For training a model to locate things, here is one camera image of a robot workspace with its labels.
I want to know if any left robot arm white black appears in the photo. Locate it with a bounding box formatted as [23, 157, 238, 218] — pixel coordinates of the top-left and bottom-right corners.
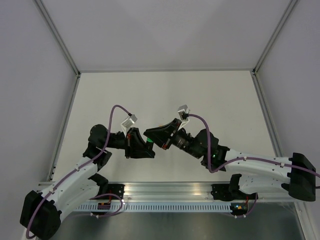
[20, 124, 155, 240]

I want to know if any aluminium frame post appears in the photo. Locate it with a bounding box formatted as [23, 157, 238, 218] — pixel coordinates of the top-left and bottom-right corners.
[252, 0, 300, 75]
[32, 0, 81, 78]

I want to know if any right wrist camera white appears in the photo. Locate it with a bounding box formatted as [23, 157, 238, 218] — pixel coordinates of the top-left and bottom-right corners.
[177, 104, 190, 130]

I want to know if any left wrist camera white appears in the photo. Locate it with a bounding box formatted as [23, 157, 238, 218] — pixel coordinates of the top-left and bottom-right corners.
[120, 114, 138, 136]

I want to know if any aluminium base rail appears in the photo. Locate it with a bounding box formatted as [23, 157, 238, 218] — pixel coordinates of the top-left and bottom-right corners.
[37, 181, 307, 201]

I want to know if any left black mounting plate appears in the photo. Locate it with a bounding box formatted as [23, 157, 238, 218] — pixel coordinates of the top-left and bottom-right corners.
[105, 183, 125, 199]

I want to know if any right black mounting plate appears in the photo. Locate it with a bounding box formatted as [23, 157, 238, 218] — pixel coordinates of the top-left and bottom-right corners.
[210, 183, 256, 202]

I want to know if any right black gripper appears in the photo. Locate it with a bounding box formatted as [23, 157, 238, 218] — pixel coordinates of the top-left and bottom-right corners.
[143, 120, 201, 161]

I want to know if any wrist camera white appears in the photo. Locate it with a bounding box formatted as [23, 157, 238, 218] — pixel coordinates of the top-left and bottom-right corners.
[120, 114, 138, 136]
[177, 104, 190, 130]

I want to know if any black mounting plate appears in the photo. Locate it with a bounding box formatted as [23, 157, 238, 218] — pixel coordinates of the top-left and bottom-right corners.
[105, 183, 125, 199]
[210, 183, 256, 202]

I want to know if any right aluminium frame post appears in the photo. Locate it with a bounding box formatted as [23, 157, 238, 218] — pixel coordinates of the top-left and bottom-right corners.
[252, 0, 300, 75]

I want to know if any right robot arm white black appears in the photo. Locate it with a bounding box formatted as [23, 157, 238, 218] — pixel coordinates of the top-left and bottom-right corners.
[143, 118, 318, 202]

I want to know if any left aluminium frame post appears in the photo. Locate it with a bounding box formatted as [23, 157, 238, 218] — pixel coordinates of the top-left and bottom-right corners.
[32, 0, 81, 78]

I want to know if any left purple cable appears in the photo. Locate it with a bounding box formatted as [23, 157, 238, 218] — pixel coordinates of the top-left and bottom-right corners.
[25, 104, 133, 238]

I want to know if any white slotted cable duct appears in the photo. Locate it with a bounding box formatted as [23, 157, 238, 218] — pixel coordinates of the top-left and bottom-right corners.
[74, 202, 232, 213]

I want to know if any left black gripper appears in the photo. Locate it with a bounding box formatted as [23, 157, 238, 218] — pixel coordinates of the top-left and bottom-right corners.
[103, 126, 155, 158]

